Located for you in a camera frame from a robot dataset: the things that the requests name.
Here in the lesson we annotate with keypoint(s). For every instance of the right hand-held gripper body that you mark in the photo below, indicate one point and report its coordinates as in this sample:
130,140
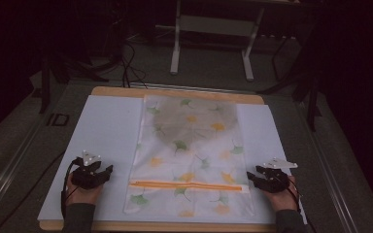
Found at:
275,178

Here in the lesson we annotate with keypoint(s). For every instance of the person's right hand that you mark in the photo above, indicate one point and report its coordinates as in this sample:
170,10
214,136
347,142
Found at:
281,200

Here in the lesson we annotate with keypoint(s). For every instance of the black metal stand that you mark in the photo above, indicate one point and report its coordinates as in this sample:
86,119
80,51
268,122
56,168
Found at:
307,81

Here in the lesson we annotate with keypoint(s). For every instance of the white leaf-print mesh laundry bag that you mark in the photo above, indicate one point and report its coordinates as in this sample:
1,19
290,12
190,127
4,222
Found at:
187,168

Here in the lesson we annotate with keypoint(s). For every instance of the white sheet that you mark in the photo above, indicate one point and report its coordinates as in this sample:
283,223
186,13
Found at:
107,139

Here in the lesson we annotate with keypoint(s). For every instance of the person's left hand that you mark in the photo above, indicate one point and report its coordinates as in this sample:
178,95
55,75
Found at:
83,194

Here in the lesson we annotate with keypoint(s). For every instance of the white metal stand frame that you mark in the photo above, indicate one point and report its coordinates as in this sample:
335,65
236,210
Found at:
215,26

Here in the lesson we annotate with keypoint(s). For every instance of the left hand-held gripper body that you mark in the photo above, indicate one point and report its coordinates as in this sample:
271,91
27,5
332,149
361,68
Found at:
85,176

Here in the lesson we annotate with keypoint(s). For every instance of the black floor socket plate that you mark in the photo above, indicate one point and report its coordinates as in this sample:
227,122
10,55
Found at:
57,119

